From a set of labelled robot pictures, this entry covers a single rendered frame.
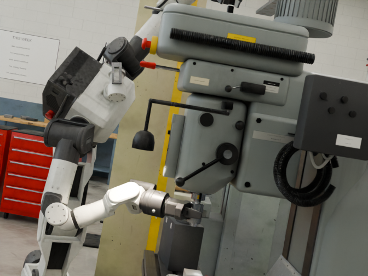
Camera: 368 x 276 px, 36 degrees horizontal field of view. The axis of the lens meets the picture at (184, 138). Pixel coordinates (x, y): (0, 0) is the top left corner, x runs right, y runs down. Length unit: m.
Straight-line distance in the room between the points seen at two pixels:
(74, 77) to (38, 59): 8.92
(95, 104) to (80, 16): 8.96
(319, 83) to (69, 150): 0.89
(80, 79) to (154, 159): 1.57
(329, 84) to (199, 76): 0.41
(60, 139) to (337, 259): 1.00
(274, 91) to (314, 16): 0.28
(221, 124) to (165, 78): 1.83
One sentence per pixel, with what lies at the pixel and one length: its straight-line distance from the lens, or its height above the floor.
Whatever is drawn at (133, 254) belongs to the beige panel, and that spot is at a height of 0.59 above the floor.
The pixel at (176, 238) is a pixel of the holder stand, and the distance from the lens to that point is 2.22.
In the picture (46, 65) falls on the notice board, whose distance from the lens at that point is 11.00.
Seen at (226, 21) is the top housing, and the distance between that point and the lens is 1.77.
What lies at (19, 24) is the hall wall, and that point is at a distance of 11.15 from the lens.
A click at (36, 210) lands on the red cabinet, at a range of 6.55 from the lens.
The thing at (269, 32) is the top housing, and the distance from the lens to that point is 1.79.
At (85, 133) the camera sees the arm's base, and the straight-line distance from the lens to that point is 1.98.
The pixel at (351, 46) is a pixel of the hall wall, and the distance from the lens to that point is 11.73.
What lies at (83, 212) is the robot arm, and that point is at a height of 1.17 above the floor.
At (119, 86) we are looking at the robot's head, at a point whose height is 1.61.
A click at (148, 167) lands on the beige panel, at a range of 3.61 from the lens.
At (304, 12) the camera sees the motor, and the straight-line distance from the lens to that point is 1.87.
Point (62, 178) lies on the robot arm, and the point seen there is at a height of 1.27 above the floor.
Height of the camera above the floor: 1.57
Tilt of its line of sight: 3 degrees down
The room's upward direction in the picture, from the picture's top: 10 degrees clockwise
